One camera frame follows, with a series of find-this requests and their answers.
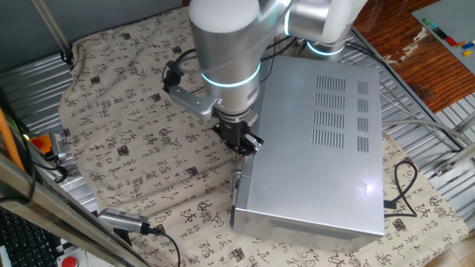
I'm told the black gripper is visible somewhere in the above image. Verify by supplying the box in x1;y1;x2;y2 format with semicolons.
211;110;266;157

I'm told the silver microwave body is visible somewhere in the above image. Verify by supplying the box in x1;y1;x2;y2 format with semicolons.
229;53;386;255

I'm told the beige calligraphy tablecloth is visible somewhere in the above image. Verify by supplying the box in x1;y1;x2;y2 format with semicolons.
58;5;470;267

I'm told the grey metal clamp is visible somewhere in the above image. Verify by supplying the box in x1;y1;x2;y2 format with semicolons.
46;131;71;162

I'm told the grey box red mushroom button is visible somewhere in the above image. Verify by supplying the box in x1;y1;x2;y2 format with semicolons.
55;248;92;267

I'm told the grey metal pole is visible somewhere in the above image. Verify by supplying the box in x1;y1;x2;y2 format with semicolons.
31;0;74;62

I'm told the orange rod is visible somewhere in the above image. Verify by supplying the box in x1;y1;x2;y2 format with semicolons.
0;107;25;174

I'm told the black keyboard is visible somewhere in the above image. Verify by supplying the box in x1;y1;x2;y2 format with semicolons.
0;206;61;267

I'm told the grey board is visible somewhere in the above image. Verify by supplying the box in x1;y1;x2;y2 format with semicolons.
410;0;475;77

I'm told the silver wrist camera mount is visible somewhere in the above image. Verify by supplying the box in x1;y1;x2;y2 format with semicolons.
162;61;220;122

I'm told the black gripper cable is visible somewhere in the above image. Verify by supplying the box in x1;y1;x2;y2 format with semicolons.
258;34;302;83

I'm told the black exterior camera cable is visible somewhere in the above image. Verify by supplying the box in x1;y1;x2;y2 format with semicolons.
147;226;183;267

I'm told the grey ribbed camera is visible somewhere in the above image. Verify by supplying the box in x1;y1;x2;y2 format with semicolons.
97;207;151;236

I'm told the black microwave power cord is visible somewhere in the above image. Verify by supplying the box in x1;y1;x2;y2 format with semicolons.
382;159;420;220

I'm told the grey base cable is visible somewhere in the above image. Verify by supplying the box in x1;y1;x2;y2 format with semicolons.
381;117;474;147

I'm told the black base cable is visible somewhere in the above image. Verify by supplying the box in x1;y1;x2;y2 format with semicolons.
343;39;463;154

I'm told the aluminium frame bar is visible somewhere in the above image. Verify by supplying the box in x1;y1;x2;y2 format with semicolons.
0;151;150;267

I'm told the aluminium corner bracket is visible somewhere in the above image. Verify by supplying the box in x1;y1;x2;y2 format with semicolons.
433;142;475;179

